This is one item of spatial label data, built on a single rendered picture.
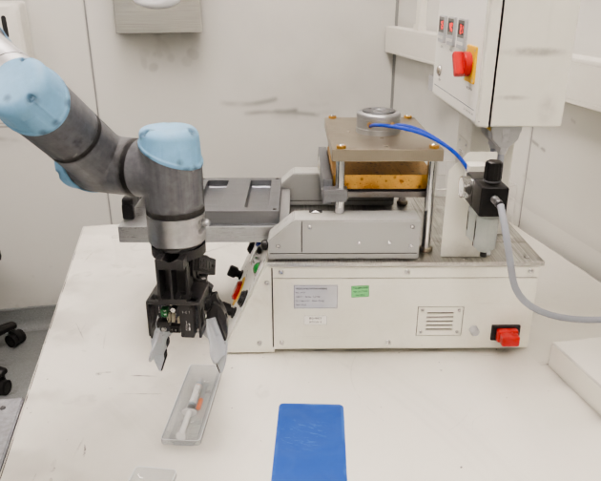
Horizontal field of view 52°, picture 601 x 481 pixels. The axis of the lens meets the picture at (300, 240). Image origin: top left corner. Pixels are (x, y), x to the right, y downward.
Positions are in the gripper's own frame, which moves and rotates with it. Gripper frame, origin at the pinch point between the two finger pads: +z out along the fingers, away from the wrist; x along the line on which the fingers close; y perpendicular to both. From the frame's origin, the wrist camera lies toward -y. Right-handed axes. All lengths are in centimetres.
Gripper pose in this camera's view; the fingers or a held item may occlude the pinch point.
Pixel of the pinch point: (192, 362)
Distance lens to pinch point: 94.0
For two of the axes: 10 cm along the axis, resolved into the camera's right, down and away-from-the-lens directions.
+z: 0.0, 9.3, 3.8
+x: 10.0, 0.2, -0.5
